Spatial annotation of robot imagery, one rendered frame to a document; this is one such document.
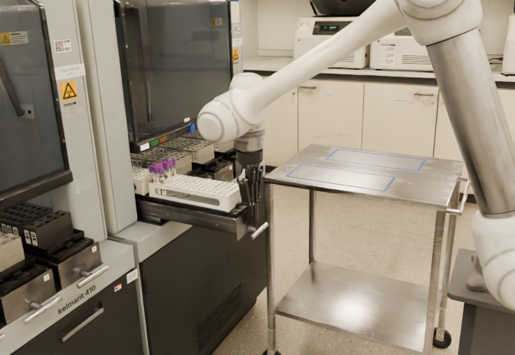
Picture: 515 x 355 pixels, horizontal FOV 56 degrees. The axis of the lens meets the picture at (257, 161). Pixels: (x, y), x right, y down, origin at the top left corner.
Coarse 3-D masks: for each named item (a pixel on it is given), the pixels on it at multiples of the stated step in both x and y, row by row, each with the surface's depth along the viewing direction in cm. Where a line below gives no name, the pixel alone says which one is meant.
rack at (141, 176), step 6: (132, 168) 168; (138, 168) 168; (138, 174) 163; (144, 174) 162; (138, 180) 156; (144, 180) 156; (138, 186) 157; (144, 186) 157; (138, 192) 158; (144, 192) 157
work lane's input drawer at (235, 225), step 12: (144, 204) 155; (156, 204) 153; (168, 204) 152; (180, 204) 150; (240, 204) 147; (156, 216) 155; (168, 216) 152; (180, 216) 150; (192, 216) 148; (204, 216) 145; (216, 216) 143; (228, 216) 142; (240, 216) 142; (216, 228) 145; (228, 228) 142; (240, 228) 143; (252, 228) 146; (264, 228) 148
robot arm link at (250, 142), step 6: (258, 132) 134; (264, 132) 136; (240, 138) 134; (246, 138) 134; (252, 138) 134; (258, 138) 134; (264, 138) 137; (234, 144) 138; (240, 144) 135; (246, 144) 134; (252, 144) 134; (258, 144) 135; (264, 144) 137; (240, 150) 137; (246, 150) 135; (252, 150) 135; (258, 150) 137
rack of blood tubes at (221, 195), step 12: (168, 180) 155; (180, 180) 155; (192, 180) 155; (204, 180) 155; (168, 192) 157; (180, 192) 159; (192, 192) 147; (204, 192) 145; (216, 192) 144; (228, 192) 146; (192, 204) 148; (204, 204) 146; (216, 204) 151; (228, 204) 142
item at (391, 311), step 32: (288, 160) 185; (320, 160) 184; (352, 160) 183; (384, 160) 182; (416, 160) 181; (448, 160) 180; (352, 192) 155; (384, 192) 153; (416, 192) 152; (448, 192) 151; (448, 224) 187; (448, 256) 190; (320, 288) 199; (352, 288) 198; (384, 288) 198; (416, 288) 197; (320, 320) 179; (352, 320) 179; (384, 320) 178; (416, 320) 178; (416, 352) 163
